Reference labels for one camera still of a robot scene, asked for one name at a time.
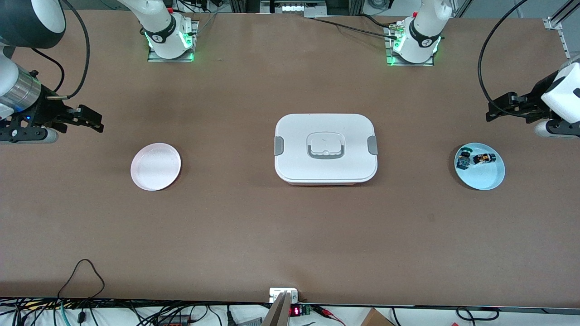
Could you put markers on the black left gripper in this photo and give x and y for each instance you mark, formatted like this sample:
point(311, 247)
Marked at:
point(531, 105)

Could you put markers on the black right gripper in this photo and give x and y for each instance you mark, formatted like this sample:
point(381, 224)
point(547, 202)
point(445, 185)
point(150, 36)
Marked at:
point(45, 114)

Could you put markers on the orange black push-button switch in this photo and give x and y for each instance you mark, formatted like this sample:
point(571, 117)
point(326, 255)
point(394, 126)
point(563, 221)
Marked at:
point(484, 158)

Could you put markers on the white lunch box grey latches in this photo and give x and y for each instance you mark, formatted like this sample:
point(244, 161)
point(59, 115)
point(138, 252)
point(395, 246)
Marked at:
point(294, 167)

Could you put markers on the light blue round plate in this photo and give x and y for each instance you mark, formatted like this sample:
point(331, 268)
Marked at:
point(485, 179)

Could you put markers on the pink round plate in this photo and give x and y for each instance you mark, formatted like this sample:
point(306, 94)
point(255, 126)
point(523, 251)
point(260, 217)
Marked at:
point(155, 167)

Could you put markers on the black table edge strip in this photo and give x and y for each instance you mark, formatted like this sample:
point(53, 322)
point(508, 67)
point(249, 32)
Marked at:
point(181, 301)

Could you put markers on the silver electronic device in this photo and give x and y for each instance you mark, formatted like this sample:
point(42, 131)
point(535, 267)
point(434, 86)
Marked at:
point(294, 8)

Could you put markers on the brown cardboard piece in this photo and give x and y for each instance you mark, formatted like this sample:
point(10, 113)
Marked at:
point(376, 319)

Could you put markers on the white power block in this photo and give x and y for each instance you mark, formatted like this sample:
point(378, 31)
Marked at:
point(276, 294)

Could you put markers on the red test leads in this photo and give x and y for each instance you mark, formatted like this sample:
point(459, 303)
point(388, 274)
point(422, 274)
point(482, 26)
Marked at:
point(324, 311)

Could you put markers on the grey slanted bar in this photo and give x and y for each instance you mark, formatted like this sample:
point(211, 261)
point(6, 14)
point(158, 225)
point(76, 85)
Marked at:
point(277, 314)

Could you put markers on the red digit display module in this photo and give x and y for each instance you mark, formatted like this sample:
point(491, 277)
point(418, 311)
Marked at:
point(295, 311)

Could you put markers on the blue green push-button switch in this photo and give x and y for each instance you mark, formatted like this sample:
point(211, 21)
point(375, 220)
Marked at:
point(463, 159)

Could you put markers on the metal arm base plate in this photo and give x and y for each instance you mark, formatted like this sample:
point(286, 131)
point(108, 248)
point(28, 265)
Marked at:
point(154, 58)
point(394, 63)

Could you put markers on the aluminium frame profile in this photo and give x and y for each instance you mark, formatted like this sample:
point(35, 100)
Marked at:
point(553, 23)

